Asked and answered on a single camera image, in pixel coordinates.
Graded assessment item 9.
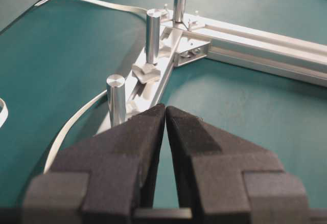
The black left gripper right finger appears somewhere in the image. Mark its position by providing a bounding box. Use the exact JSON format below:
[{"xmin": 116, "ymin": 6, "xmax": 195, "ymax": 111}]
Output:
[{"xmin": 166, "ymin": 106, "xmax": 310, "ymax": 223}]

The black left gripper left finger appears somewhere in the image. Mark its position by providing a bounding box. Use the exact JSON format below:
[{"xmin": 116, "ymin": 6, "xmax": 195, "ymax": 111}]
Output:
[{"xmin": 22, "ymin": 104, "xmax": 166, "ymax": 223}]

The white flat ethernet cable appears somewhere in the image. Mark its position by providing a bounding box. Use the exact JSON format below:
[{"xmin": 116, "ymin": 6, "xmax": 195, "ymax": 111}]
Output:
[{"xmin": 35, "ymin": 0, "xmax": 154, "ymax": 175}]

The near aluminium post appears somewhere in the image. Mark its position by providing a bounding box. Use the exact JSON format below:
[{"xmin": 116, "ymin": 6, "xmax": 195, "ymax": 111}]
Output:
[{"xmin": 106, "ymin": 74, "xmax": 126, "ymax": 127}]

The aluminium extrusion frame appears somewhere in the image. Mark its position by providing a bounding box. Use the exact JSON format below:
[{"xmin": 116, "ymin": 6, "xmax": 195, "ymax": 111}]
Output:
[{"xmin": 94, "ymin": 16, "xmax": 327, "ymax": 138}]

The middle aluminium post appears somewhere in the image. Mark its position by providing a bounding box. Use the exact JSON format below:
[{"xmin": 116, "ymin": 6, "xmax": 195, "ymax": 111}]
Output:
[{"xmin": 145, "ymin": 9, "xmax": 160, "ymax": 64}]

